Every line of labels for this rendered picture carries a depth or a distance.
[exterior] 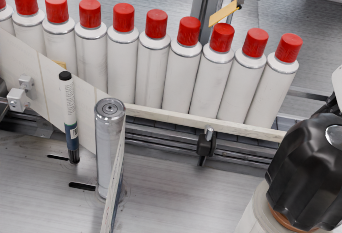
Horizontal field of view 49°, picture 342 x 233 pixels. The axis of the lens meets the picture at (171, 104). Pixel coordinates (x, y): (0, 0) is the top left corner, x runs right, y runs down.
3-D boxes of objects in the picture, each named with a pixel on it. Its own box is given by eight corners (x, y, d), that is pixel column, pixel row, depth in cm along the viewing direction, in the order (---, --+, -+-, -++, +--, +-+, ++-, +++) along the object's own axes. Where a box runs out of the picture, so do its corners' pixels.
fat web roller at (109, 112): (91, 201, 57) (85, 117, 43) (99, 176, 60) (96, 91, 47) (121, 207, 57) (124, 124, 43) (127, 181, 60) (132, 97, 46)
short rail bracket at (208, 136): (190, 175, 68) (201, 133, 59) (191, 162, 70) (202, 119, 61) (207, 178, 68) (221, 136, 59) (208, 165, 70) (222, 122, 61)
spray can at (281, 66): (243, 136, 69) (277, 46, 55) (240, 115, 73) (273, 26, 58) (270, 140, 69) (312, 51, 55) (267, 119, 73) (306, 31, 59)
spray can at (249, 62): (214, 130, 69) (241, 39, 55) (215, 111, 73) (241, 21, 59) (241, 136, 69) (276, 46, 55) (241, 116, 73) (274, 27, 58)
